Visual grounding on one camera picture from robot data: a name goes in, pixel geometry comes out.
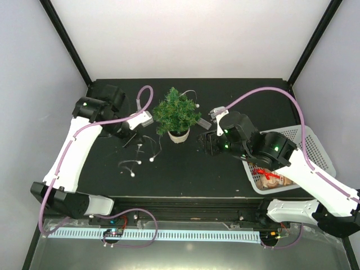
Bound left black frame post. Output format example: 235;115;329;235
39;0;92;87

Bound left small circuit board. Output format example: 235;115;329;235
103;228;124;238

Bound white bulb string lights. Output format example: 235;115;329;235
118;89;212;178

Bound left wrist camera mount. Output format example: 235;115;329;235
126;111;154;131

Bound right small circuit board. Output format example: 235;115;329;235
260;230;290;240

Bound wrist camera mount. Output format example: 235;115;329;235
209;106;229;124
126;111;154;131

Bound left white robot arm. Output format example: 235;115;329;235
30;88;152;224

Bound small green christmas tree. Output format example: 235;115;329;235
152;87;201;144

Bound small circuit board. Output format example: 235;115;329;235
103;228;124;238
260;230;290;240

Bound black frame post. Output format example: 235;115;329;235
39;0;92;87
287;0;343;87

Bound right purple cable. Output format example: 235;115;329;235
224;86;360;203

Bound white perforated plastic basket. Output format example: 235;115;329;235
242;125;336;195

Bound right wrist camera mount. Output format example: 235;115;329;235
209;106;229;124

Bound white slotted cable duct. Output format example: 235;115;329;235
48;227;261;244

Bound right black frame post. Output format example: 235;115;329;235
287;0;343;87

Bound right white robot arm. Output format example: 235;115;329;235
198;107;359;238

